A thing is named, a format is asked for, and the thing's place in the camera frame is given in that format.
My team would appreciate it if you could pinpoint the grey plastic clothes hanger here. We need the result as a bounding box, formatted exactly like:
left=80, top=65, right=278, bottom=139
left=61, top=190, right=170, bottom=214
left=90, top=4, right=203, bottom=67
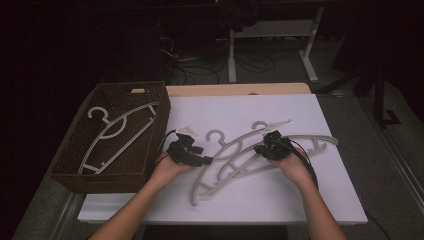
left=199, top=120, right=339, bottom=198
left=189, top=129, right=268, bottom=207
left=77, top=101, right=160, bottom=176

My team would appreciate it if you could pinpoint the bundle of black floor cables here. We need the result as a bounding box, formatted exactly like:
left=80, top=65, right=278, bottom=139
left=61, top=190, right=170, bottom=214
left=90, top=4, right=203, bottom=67
left=158, top=34, right=288, bottom=86

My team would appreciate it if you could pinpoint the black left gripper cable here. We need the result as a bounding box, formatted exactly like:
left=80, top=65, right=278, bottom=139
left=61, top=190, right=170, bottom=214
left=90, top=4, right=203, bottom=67
left=151, top=129, right=178, bottom=168

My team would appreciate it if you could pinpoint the dark brown woven basket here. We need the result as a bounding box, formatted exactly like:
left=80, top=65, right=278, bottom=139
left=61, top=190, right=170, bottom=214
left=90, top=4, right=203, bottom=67
left=49, top=80, right=172, bottom=195

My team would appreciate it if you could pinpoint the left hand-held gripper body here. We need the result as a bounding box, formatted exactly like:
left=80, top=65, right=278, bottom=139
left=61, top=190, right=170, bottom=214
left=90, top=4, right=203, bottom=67
left=166, top=125, right=199, bottom=167

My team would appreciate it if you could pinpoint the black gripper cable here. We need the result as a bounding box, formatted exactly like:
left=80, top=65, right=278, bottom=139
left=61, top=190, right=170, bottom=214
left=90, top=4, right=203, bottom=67
left=151, top=129, right=178, bottom=168
left=273, top=138, right=320, bottom=194

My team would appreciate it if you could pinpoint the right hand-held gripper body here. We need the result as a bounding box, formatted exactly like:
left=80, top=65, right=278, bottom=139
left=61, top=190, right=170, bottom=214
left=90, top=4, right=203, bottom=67
left=262, top=119, right=296, bottom=162

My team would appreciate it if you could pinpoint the person's left hand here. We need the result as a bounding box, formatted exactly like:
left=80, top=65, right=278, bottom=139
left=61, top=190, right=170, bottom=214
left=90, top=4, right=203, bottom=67
left=150, top=150, right=198, bottom=184

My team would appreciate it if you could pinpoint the white table cover sheet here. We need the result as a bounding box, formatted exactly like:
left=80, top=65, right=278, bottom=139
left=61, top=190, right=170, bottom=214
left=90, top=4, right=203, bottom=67
left=77, top=93, right=369, bottom=225

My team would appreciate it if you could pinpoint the person's right hand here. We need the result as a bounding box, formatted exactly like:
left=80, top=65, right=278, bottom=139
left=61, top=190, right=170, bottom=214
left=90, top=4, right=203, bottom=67
left=268, top=146, right=316, bottom=188

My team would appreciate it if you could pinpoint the dark metal stand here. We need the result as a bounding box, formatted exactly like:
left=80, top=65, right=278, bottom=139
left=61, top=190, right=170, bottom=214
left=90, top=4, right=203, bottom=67
left=316, top=59, right=403, bottom=129

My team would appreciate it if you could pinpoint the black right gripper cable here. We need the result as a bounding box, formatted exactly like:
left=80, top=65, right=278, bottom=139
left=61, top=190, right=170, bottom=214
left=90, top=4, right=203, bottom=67
left=273, top=138, right=320, bottom=194

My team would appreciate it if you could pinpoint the white desk frame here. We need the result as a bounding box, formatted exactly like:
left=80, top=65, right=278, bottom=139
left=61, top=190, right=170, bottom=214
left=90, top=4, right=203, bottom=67
left=227, top=5, right=325, bottom=84

